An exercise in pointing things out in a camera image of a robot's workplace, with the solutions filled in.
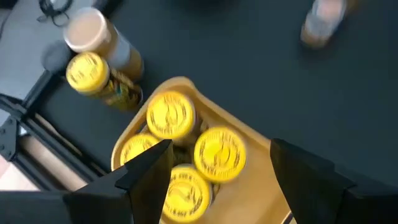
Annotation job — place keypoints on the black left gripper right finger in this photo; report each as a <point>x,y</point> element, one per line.
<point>311,186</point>

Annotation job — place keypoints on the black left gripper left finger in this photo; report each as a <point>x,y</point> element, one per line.
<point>146,186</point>

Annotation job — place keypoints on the yellow-lid chili onion seasoning can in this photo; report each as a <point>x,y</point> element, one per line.
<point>219,154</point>
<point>186,194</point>
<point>136,147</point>
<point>87,73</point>
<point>170,115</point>

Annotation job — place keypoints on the tan-lid jar with tan label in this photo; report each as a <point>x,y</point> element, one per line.
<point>87,29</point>

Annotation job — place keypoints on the yellow plastic bin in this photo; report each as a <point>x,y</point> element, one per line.
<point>248,193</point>

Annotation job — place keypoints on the wooden table side board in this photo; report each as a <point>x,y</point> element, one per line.
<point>53,163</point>

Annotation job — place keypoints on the black aluminium table frame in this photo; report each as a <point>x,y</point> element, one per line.
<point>7,138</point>

